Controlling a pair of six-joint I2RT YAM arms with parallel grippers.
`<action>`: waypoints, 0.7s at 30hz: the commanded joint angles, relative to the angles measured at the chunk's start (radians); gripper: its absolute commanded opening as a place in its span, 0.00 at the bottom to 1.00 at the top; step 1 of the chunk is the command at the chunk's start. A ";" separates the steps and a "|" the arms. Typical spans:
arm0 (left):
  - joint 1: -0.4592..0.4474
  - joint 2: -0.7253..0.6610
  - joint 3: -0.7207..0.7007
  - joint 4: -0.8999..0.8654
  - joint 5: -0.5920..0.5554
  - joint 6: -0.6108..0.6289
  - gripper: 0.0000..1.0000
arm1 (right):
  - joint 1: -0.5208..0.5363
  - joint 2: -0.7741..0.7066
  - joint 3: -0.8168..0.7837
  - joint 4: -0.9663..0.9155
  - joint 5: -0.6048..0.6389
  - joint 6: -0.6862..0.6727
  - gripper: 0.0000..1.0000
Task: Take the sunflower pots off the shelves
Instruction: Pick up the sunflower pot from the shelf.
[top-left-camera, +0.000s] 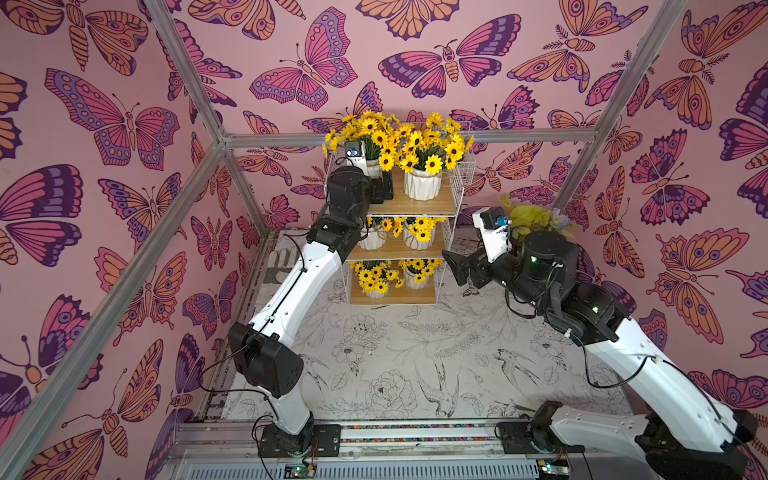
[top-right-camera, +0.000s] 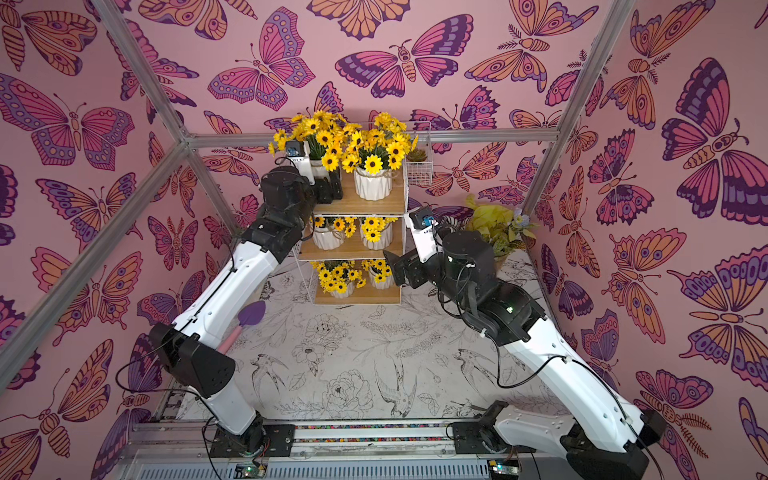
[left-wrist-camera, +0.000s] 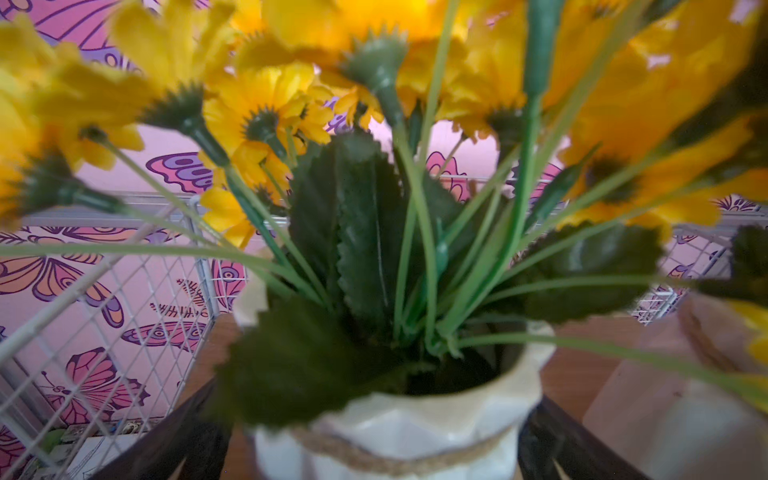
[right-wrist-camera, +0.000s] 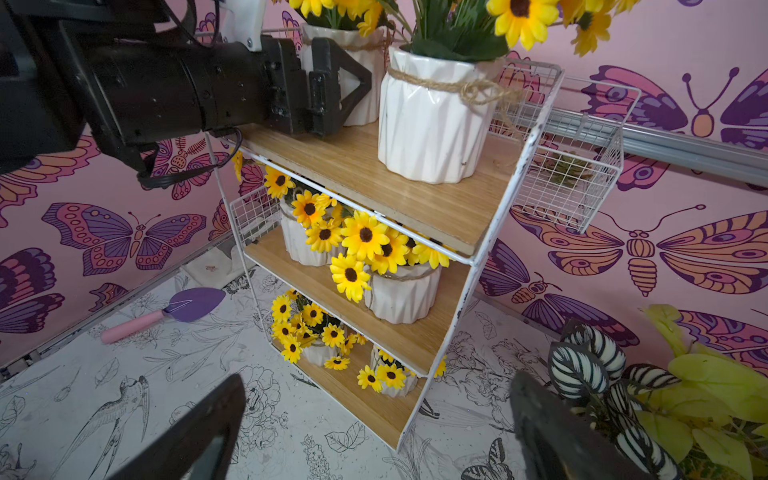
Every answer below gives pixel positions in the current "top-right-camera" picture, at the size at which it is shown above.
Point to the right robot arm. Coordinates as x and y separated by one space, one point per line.
602 436

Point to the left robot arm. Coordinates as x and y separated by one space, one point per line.
189 347

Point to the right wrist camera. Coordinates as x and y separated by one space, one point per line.
423 227

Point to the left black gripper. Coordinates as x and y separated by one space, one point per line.
334 186

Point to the small succulent in wire basket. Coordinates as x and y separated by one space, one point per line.
417 156

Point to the sunflower pot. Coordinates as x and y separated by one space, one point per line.
339 278
375 153
377 232
380 273
330 232
335 144

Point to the purple pink garden trowel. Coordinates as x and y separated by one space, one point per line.
250 315

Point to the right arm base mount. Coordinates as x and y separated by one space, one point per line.
479 435

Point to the green striped leafy potted plant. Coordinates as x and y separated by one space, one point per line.
506 230

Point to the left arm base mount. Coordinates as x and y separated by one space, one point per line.
270 440

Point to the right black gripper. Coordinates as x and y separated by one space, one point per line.
411 266

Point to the white wire wooden shelf rack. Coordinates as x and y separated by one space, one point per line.
412 174

